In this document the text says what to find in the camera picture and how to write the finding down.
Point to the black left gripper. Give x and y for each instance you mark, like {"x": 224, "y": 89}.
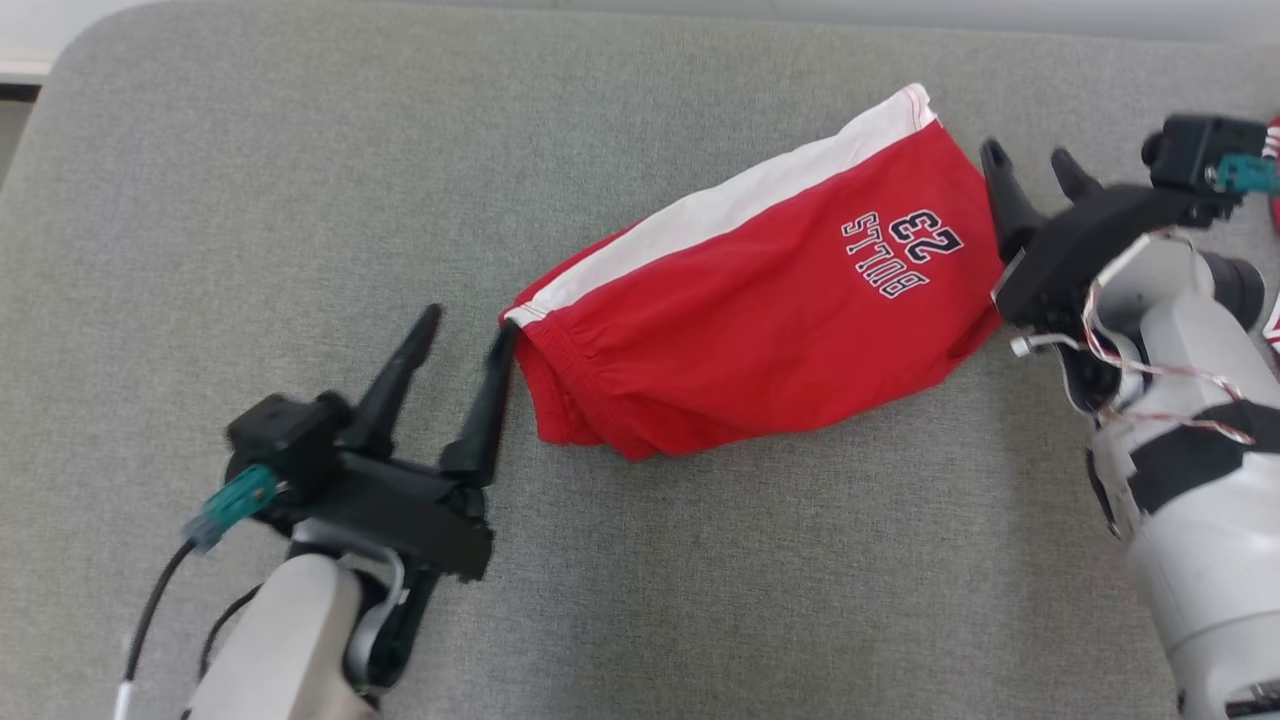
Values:
{"x": 410, "y": 515}

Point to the red Bulls basketball jersey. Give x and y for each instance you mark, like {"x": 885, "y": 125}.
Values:
{"x": 1275, "y": 200}

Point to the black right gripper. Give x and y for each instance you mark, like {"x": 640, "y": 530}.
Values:
{"x": 1080, "y": 255}

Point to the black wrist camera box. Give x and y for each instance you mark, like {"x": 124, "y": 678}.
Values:
{"x": 1190, "y": 150}
{"x": 285, "y": 435}

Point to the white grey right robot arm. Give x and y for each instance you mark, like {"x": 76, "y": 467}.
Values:
{"x": 1200, "y": 560}

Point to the red white basketball shorts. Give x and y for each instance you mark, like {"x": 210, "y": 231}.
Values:
{"x": 750, "y": 310}

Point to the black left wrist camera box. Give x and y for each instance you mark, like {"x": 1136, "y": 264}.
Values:
{"x": 285, "y": 435}

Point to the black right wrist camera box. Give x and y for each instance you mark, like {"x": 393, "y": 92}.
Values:
{"x": 1190, "y": 150}

